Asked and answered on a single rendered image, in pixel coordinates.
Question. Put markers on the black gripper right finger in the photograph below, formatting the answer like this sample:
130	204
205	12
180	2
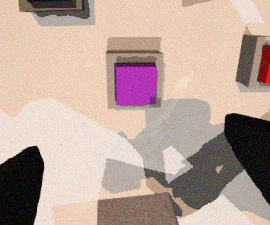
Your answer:
250	141

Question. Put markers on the green button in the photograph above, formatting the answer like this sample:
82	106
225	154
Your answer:
51	5

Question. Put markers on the purple button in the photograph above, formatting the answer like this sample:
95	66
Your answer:
134	78

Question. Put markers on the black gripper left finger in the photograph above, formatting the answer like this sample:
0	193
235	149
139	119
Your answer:
20	187

